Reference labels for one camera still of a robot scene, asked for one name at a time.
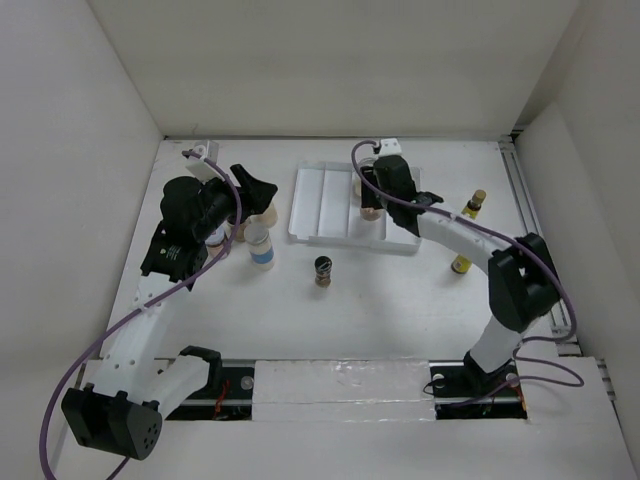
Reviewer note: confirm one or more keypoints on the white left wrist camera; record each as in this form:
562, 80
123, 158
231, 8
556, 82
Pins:
199, 158

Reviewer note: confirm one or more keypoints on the yellow bottle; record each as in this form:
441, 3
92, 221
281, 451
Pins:
474, 205
461, 265

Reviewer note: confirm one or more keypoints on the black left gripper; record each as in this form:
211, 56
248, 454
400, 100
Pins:
255, 193

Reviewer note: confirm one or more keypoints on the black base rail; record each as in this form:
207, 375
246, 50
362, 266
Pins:
348, 391

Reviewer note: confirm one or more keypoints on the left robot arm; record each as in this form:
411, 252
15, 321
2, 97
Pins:
122, 408

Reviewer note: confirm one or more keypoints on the blue label white bottle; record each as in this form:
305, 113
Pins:
260, 246

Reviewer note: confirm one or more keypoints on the pink lid spice jar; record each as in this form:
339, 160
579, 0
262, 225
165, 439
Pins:
371, 214

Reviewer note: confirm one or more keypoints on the yellow bottle far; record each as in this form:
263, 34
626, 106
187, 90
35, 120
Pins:
474, 205

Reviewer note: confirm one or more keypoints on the yellow bottle near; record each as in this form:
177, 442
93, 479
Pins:
461, 265

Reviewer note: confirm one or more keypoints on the glass jar beige powder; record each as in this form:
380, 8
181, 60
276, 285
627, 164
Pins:
357, 185

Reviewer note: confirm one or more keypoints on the small dark pepper bottle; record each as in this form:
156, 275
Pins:
323, 267

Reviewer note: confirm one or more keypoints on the yellow-green lid spice jar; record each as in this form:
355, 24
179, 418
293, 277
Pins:
268, 218

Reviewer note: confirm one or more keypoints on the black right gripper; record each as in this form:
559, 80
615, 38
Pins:
369, 197

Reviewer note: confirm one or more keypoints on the red label spice jar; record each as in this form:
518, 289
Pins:
217, 244

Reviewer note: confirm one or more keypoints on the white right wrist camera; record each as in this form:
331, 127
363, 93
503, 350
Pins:
387, 147

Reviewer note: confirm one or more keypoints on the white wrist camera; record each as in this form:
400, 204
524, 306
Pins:
387, 147
199, 158

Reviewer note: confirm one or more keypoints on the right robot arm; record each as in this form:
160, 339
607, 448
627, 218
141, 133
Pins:
522, 281

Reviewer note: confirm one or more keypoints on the black dome lid jar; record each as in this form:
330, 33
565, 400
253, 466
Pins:
237, 232

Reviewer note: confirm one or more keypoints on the white divided organizer tray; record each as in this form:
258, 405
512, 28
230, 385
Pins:
326, 211

